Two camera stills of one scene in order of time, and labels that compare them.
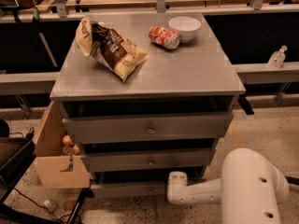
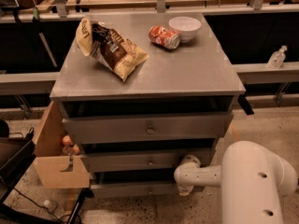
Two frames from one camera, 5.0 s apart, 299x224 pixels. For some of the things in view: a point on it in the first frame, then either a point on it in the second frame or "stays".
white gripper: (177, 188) -> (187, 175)
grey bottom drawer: (135, 185) stays
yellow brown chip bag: (117, 54) stays
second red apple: (76, 149) stays
